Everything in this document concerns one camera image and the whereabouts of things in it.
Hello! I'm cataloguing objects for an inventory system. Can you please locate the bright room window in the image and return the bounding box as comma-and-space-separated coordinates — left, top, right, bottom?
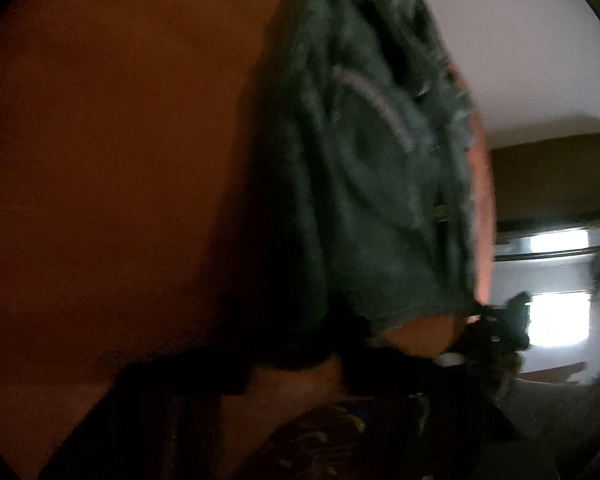
522, 292, 591, 348

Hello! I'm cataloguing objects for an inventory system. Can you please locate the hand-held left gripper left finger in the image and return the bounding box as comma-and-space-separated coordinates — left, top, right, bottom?
37, 370, 231, 480

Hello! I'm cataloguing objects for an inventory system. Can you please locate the brown wooden cabinet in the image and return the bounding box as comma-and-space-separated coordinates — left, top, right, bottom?
490, 130, 600, 233

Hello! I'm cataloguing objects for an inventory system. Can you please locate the person's grey clothing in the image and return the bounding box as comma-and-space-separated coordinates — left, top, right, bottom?
500, 375, 600, 480

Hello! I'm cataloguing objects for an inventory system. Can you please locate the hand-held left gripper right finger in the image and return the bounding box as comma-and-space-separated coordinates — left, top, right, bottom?
340, 347, 546, 480

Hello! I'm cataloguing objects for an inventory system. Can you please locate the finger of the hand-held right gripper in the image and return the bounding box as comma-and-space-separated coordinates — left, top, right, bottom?
472, 300, 501, 326

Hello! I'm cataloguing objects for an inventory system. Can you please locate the orange blanket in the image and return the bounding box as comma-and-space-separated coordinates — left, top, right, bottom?
0, 0, 498, 480

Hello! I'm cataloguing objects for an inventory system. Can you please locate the dark green fleece jacket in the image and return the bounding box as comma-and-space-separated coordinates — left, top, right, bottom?
240, 0, 486, 361

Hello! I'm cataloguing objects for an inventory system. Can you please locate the floral patterned cloth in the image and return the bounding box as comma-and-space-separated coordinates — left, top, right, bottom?
240, 395, 431, 480

